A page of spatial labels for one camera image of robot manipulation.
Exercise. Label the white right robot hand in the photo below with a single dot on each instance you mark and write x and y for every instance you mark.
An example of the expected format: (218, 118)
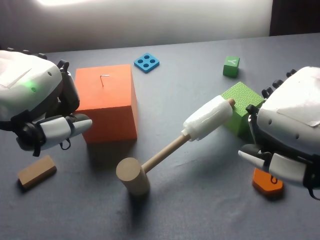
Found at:
(287, 120)

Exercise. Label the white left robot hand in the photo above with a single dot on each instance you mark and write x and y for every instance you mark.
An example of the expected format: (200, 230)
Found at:
(22, 82)

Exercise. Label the large orange foam cube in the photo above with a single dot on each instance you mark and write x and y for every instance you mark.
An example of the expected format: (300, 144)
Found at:
(110, 120)

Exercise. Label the orange hexagon block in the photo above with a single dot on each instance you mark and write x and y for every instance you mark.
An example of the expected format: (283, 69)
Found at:
(262, 183)

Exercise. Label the plain wooden rectangular block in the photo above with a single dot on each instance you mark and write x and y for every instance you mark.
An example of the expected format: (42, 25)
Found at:
(35, 172)

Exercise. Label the blue perforated square tile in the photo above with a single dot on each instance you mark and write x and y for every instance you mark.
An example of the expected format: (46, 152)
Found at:
(137, 63)

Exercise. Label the green textured foam cube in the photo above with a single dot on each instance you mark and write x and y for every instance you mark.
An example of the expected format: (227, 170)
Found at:
(242, 97)

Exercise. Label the small green letter cube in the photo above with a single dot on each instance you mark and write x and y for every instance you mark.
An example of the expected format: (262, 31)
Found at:
(230, 71)

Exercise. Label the grey table cloth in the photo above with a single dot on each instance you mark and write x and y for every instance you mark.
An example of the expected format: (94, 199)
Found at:
(200, 212)

